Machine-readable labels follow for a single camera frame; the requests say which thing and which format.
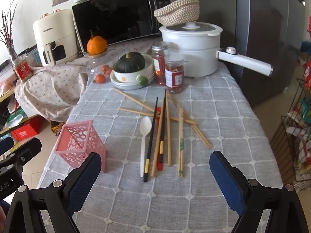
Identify black microwave oven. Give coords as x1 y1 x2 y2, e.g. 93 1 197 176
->
72 0 176 56

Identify cream air fryer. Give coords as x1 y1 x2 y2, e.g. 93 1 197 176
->
33 8 80 67

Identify wire rack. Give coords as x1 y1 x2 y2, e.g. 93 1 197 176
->
268 76 311 192

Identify pink perforated utensil holder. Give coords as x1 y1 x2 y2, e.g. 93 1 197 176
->
53 120 107 174

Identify red label jar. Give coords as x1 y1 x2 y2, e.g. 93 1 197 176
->
11 58 33 83

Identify white plastic spoon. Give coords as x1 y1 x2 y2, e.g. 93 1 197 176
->
140 116 152 177

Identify white electric pot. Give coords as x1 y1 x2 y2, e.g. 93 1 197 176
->
159 22 274 78

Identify dark green pumpkin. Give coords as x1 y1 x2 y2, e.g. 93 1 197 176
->
113 53 146 74

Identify red gift box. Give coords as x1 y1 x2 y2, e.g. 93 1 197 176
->
11 124 40 141

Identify large orange with stem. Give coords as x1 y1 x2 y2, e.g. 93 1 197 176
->
87 30 108 55

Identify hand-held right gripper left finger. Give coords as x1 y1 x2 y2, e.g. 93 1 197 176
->
5 152 102 233

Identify white plate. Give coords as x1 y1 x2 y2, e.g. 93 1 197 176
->
110 69 156 86
111 74 156 89

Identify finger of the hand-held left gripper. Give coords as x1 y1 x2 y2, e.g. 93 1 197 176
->
0 136 14 156
0 138 42 170

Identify grey refrigerator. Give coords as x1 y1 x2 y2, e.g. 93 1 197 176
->
175 0 305 107

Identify floral white tablecloth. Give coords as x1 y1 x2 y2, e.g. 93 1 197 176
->
15 39 166 122

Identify clear lid spice jar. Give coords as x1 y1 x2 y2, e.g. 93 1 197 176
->
165 53 185 94

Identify dried branches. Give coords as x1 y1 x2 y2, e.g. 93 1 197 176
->
0 3 18 59

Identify red snack packet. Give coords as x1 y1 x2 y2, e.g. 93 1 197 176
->
302 61 311 88

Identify low wooden shelf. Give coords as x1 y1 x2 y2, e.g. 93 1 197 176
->
0 61 46 141

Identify white bowl with flower print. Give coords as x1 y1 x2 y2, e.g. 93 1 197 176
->
113 53 156 83

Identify woven rope basket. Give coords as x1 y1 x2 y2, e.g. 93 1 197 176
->
154 0 200 26

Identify grey checked tablecloth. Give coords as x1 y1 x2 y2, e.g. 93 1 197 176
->
36 61 283 233

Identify electric pot lid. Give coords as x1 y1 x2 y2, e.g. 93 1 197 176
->
159 22 223 36

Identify dark lid clear jar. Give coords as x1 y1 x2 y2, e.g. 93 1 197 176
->
25 51 42 67

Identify wooden chopstick with green print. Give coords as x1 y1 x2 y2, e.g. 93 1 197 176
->
178 107 182 177
180 107 184 177

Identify silver lid spice jar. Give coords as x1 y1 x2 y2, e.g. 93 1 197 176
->
151 42 170 86

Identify red plastic spoon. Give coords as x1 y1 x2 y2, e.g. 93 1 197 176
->
155 107 163 171

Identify glass jar with wooden lid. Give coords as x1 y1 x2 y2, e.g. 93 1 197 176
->
79 50 113 84

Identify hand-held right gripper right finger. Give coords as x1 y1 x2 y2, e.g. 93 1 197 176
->
209 150 309 233

